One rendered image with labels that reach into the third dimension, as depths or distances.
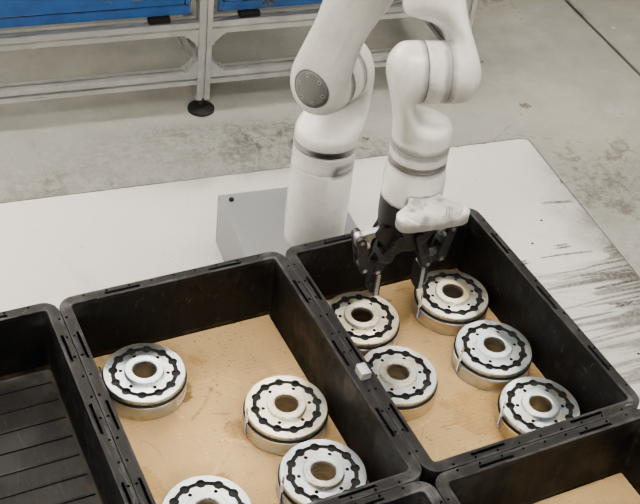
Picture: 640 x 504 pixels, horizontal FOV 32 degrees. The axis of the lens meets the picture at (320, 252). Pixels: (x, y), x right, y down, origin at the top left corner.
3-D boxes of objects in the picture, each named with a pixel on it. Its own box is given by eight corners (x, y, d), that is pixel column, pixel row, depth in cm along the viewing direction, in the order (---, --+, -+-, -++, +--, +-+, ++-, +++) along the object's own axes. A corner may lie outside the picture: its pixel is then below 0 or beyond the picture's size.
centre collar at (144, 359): (120, 361, 141) (120, 357, 140) (160, 355, 142) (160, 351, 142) (128, 390, 137) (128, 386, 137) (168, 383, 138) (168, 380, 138)
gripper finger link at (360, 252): (358, 225, 140) (367, 257, 144) (345, 230, 140) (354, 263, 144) (366, 238, 138) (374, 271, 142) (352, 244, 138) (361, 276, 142)
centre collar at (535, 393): (513, 395, 143) (514, 392, 142) (547, 388, 144) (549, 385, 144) (531, 424, 139) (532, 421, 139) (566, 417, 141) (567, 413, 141)
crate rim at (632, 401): (279, 262, 151) (280, 248, 149) (470, 218, 162) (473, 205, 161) (425, 489, 124) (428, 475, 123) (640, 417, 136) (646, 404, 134)
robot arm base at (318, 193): (274, 222, 175) (283, 128, 164) (329, 212, 178) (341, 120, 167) (296, 259, 168) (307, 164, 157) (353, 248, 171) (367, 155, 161)
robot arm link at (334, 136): (328, 18, 157) (315, 123, 168) (290, 43, 151) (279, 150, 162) (385, 41, 154) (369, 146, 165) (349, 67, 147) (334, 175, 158)
